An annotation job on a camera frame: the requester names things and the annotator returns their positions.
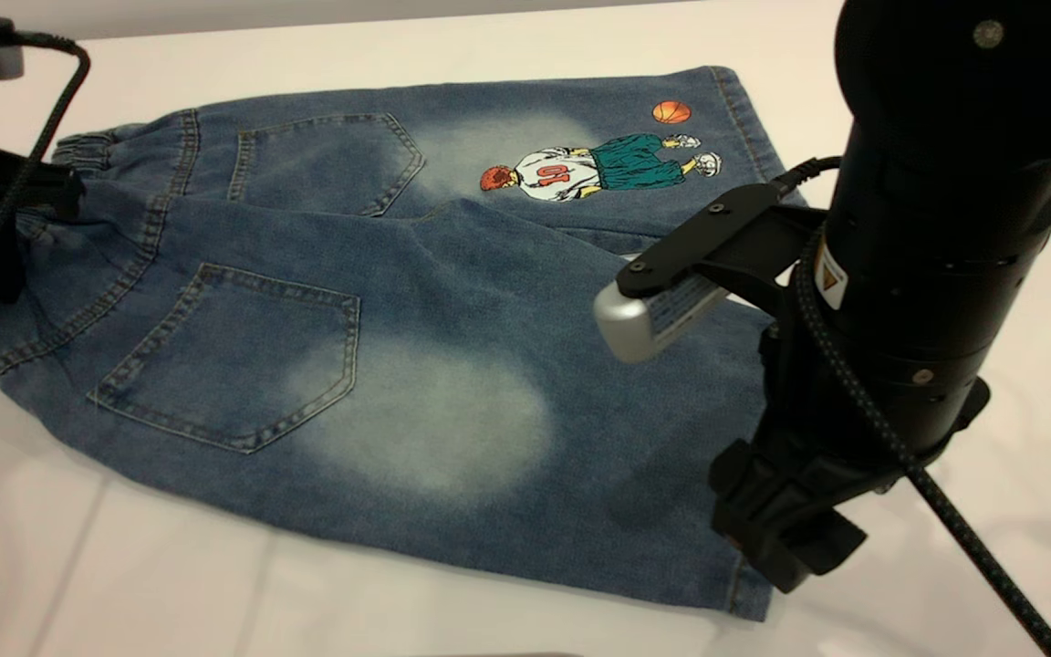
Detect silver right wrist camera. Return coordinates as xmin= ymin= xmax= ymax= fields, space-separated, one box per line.
xmin=593 ymin=274 xmax=729 ymax=363

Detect braided black arm cable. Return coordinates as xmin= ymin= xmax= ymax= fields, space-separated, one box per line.
xmin=0 ymin=30 xmax=92 ymax=329
xmin=770 ymin=155 xmax=1051 ymax=657

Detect braided black right arm cable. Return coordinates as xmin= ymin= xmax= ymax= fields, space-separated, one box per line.
xmin=770 ymin=155 xmax=1051 ymax=657

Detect braided black left arm cable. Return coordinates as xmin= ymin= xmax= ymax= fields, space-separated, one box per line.
xmin=0 ymin=30 xmax=92 ymax=329

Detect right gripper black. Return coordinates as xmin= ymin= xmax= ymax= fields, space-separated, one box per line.
xmin=710 ymin=315 xmax=992 ymax=594

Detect black right camera bracket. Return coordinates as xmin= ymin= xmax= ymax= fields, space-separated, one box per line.
xmin=617 ymin=182 xmax=827 ymax=311

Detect blue denim shorts basketball print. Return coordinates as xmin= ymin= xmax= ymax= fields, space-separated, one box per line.
xmin=0 ymin=66 xmax=807 ymax=623

